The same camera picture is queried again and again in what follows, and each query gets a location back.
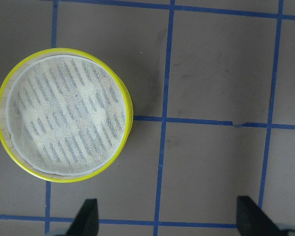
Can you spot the yellow top steamer layer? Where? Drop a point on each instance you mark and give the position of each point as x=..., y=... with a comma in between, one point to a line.
x=62, y=115

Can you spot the white steamer cloth liner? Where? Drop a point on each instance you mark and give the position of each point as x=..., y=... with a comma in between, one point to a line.
x=66, y=115

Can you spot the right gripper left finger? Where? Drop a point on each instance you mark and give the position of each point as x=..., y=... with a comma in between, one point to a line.
x=86, y=222

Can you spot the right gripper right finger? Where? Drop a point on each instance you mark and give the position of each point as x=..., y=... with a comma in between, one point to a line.
x=252, y=221

